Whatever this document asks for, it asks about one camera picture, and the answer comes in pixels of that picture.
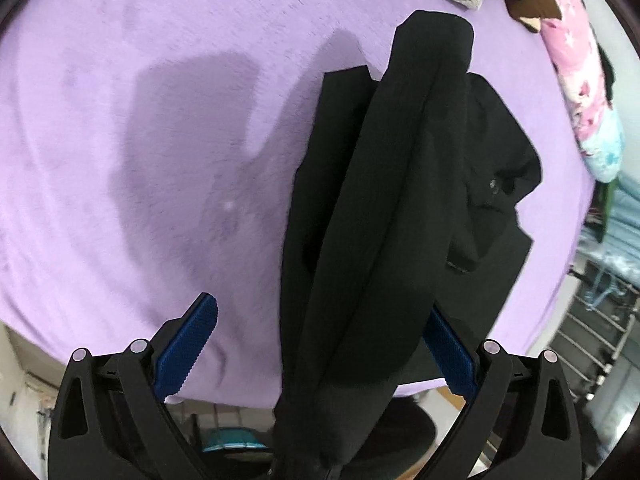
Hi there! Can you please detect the purple blanket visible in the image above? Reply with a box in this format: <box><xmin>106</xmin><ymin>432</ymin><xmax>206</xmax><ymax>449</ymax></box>
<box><xmin>0</xmin><ymin>0</ymin><xmax>597</xmax><ymax>407</ymax></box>

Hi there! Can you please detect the pink and blue floral quilt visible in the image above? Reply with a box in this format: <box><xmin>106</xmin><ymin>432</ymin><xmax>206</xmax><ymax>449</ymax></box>
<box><xmin>537</xmin><ymin>0</ymin><xmax>627</xmax><ymax>184</ymax></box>

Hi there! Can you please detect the green cloth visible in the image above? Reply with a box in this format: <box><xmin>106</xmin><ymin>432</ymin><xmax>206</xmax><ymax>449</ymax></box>
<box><xmin>596</xmin><ymin>179</ymin><xmax>618</xmax><ymax>233</ymax></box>

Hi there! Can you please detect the teal basin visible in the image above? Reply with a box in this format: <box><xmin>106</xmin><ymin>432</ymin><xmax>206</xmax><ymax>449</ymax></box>
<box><xmin>201</xmin><ymin>427</ymin><xmax>275</xmax><ymax>455</ymax></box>

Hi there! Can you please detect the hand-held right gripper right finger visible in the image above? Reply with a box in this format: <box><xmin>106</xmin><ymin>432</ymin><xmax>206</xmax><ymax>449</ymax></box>
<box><xmin>422</xmin><ymin>304</ymin><xmax>585</xmax><ymax>480</ymax></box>

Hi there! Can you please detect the black jacket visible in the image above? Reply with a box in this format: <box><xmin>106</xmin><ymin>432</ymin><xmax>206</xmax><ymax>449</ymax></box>
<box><xmin>272</xmin><ymin>9</ymin><xmax>544</xmax><ymax>480</ymax></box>

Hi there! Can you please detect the metal drying rack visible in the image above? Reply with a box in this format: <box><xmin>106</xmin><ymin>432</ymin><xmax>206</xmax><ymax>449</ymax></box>
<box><xmin>547</xmin><ymin>255</ymin><xmax>640</xmax><ymax>403</ymax></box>

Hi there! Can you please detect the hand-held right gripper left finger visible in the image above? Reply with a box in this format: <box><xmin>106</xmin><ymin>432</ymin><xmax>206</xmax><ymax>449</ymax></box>
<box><xmin>47</xmin><ymin>292</ymin><xmax>219</xmax><ymax>480</ymax></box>

